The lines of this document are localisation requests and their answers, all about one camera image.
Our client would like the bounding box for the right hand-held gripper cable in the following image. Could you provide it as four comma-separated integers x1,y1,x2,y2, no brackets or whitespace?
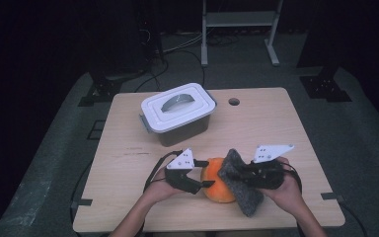
280,162,304,196

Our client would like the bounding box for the translucent grey storage box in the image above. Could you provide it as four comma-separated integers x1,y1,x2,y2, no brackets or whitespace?
139,93,218,148

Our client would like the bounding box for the black stand base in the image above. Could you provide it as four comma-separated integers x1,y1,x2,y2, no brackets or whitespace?
299,67,353,103
77,70,123,108

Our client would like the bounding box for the black tape strip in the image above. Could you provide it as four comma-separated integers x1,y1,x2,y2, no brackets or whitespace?
320,192,344,202
70,197,94,209

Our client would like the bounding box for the white lid with grey handle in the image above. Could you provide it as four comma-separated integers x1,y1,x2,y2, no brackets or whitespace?
140,82,217,134

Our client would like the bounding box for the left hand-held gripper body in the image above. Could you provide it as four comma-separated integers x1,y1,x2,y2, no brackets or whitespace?
163,147,203,196

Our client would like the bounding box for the black floor cable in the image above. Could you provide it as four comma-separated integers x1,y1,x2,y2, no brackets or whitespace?
134,48,206,93

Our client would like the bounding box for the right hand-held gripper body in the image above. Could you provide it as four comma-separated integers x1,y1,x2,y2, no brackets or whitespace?
242,143,295,191

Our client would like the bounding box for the grey fluffy cloth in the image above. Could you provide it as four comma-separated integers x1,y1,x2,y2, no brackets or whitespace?
217,148,265,218

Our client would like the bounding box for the person's right hand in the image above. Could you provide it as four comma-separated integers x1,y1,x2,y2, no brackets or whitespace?
264,157,306,219

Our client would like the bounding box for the white metal stand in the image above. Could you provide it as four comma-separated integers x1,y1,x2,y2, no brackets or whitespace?
200,0,284,68

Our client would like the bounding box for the black cable beside table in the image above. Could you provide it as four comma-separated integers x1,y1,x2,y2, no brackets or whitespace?
69,161,93,237
339,198,369,237

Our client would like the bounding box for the bundle of floor cables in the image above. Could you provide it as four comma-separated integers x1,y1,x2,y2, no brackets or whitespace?
159,31,241,55

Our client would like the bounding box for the person's left hand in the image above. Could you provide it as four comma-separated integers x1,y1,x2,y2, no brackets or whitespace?
142,168,183,207

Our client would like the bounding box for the orange plush toy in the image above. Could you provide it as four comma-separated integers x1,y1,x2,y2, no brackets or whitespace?
200,157,237,204

